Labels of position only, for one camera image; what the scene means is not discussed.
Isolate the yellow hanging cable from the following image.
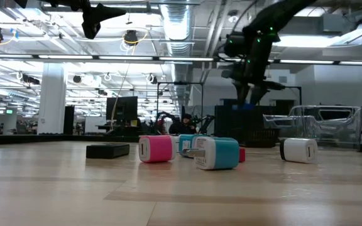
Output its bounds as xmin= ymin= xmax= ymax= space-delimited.
xmin=110 ymin=27 xmax=150 ymax=129

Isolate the blue white USB charger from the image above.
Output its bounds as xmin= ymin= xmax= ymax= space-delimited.
xmin=178 ymin=134 xmax=212 ymax=158
xmin=182 ymin=136 xmax=240 ymax=171

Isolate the black monitor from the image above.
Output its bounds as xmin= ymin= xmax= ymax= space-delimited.
xmin=106 ymin=96 xmax=139 ymax=121

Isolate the black mesh basket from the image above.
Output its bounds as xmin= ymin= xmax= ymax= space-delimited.
xmin=240 ymin=127 xmax=281 ymax=148

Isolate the black box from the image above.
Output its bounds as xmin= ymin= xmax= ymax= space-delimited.
xmin=85 ymin=143 xmax=131 ymax=159

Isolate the clear plastic bin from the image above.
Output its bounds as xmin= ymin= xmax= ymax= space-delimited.
xmin=262 ymin=105 xmax=362 ymax=151

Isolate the black tall cabinet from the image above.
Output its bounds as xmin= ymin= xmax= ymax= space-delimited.
xmin=63 ymin=105 xmax=75 ymax=136

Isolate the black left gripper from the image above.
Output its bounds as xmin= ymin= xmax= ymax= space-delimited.
xmin=41 ymin=0 xmax=128 ymax=40

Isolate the silver ventilation duct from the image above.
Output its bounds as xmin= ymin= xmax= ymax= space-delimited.
xmin=160 ymin=0 xmax=196 ymax=104

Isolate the pink white USB charger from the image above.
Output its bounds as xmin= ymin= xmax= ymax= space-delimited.
xmin=138 ymin=135 xmax=180 ymax=164

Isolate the black partition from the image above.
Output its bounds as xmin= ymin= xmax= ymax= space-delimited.
xmin=214 ymin=105 xmax=290 ymax=139

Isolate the person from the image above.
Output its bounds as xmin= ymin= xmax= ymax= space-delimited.
xmin=168 ymin=113 xmax=197 ymax=136

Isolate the black station frame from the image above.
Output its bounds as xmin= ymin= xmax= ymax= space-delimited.
xmin=283 ymin=85 xmax=302 ymax=107

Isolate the white pillar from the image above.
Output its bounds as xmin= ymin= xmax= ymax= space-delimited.
xmin=38 ymin=62 xmax=68 ymax=135

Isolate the overhead light bar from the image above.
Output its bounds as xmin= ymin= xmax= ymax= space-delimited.
xmin=0 ymin=53 xmax=362 ymax=66

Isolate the white black USB charger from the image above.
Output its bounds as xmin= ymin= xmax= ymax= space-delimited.
xmin=279 ymin=138 xmax=319 ymax=164

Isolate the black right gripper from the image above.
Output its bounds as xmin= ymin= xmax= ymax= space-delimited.
xmin=221 ymin=60 xmax=286 ymax=106

